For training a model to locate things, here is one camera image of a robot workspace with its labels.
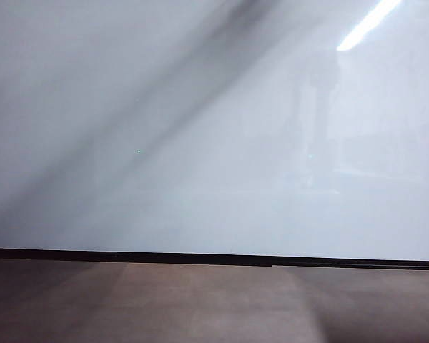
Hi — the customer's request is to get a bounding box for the white whiteboard with black frame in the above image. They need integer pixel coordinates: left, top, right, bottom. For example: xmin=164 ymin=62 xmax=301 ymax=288
xmin=0 ymin=0 xmax=429 ymax=272

